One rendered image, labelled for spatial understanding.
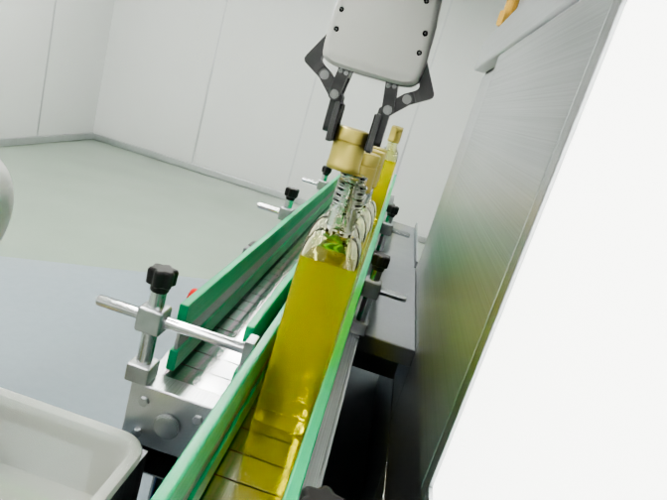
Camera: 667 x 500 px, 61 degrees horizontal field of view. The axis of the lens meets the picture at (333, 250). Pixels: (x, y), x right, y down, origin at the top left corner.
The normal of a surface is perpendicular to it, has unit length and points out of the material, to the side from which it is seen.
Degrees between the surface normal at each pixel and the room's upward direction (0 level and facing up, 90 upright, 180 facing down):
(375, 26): 93
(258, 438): 0
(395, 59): 96
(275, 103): 90
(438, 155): 90
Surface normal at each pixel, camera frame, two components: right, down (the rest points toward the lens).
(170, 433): -0.14, 0.24
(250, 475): 0.28, -0.92
